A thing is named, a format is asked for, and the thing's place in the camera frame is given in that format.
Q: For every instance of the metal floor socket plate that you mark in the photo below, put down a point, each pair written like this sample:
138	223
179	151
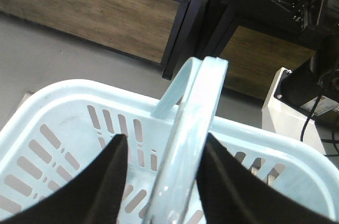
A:
24	98

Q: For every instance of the black wooden fruit display table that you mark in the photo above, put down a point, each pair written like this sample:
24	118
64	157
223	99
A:
151	30

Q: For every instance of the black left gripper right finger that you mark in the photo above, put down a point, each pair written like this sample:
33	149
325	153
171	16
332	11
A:
229	193

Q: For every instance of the light blue plastic basket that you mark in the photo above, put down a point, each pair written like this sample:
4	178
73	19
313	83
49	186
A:
63	127

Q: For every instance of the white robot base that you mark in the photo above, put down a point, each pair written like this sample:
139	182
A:
280	118

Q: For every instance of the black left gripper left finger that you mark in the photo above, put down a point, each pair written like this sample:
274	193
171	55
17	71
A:
93	196

